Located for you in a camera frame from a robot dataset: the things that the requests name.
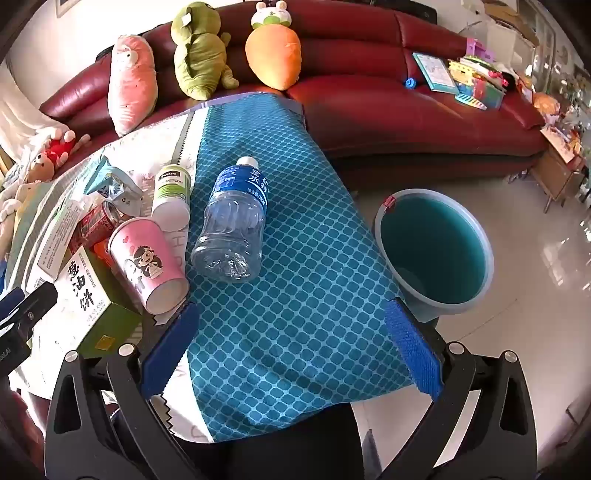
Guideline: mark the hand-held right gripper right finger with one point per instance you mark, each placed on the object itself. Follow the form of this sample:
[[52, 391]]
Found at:
[[413, 350]]

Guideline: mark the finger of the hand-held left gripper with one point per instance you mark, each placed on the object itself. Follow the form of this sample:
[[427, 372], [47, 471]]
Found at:
[[37, 302]]

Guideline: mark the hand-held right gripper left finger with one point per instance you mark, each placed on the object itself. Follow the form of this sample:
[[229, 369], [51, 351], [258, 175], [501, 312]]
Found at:
[[171, 350]]

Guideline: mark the white printed package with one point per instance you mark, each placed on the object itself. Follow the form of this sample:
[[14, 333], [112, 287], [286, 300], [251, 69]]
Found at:
[[55, 240]]

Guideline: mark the green and white box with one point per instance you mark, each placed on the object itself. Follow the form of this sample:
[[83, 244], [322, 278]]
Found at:
[[106, 323]]

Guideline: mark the orange packet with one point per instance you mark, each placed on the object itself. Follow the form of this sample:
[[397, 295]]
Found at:
[[102, 253]]

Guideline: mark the pink paper cup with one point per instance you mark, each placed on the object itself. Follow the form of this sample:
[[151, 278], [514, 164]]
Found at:
[[143, 263]]

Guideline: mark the red drink can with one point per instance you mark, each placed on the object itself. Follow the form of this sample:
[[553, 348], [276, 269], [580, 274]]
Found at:
[[94, 226]]

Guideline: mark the teal plastic bucket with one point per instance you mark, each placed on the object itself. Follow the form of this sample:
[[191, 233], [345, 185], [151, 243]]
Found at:
[[434, 244]]

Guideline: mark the blue foil snack bag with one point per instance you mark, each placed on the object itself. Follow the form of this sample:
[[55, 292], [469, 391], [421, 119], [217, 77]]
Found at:
[[115, 184]]

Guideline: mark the clear plastic water bottle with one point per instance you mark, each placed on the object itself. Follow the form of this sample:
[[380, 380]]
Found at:
[[231, 221]]

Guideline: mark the white supplement bottle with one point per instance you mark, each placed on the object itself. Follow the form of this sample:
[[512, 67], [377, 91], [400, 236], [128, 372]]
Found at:
[[171, 198]]

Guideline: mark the white rabbit plush toy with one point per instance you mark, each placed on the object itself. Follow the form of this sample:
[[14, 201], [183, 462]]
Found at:
[[18, 203]]

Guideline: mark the blue patterned cloth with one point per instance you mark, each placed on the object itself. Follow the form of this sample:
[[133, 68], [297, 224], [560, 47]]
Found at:
[[300, 300]]

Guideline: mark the plush doll with red clothes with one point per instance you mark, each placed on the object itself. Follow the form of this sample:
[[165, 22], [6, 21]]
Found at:
[[55, 150]]

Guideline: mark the cream blanket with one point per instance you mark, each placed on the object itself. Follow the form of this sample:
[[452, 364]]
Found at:
[[18, 115]]

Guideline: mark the white printed tablecloth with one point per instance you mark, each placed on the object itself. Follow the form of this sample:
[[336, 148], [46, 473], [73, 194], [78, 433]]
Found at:
[[152, 138]]

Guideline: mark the wooden cabinet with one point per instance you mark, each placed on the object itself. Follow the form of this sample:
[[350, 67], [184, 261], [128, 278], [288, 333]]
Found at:
[[554, 170]]

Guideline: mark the pink plush toy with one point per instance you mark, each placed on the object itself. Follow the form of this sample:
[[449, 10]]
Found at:
[[129, 87]]

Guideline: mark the red leather sofa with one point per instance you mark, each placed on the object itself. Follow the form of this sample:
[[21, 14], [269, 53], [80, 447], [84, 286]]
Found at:
[[369, 106]]

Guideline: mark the small blue toy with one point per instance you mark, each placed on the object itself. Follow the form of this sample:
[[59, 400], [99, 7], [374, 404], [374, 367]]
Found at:
[[409, 83]]

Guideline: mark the light blue book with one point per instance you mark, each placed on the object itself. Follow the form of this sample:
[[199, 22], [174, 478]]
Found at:
[[434, 71]]

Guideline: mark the orange stuffed toy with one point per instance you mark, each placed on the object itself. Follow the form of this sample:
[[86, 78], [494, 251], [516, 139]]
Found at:
[[545, 102]]

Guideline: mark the pile of colourful toys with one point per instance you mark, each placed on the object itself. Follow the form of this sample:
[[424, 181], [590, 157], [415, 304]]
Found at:
[[485, 78]]

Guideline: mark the green dinosaur plush toy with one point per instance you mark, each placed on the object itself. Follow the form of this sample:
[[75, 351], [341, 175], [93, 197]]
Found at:
[[198, 55]]

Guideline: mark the framed picture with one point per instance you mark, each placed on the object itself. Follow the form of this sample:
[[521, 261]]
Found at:
[[69, 7]]

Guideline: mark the orange carrot plush toy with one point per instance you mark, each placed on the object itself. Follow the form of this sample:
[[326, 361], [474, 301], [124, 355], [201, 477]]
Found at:
[[272, 55]]

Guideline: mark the cardboard boxes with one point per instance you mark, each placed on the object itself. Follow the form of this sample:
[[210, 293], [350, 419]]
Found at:
[[498, 23]]

